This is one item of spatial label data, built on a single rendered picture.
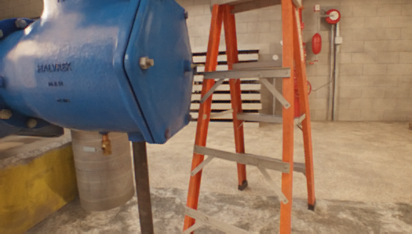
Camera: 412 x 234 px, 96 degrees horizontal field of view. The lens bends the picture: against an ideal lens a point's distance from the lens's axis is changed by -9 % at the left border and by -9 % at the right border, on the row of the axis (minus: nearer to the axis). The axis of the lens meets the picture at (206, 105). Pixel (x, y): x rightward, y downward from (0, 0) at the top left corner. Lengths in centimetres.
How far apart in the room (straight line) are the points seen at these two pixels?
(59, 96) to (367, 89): 438
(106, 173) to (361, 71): 415
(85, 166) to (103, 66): 89
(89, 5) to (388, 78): 450
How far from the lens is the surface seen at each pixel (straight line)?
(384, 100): 466
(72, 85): 73
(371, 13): 463
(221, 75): 87
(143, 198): 100
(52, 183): 161
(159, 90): 64
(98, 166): 140
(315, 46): 391
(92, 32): 70
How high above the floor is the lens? 79
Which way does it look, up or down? 7 degrees down
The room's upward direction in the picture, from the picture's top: 1 degrees counter-clockwise
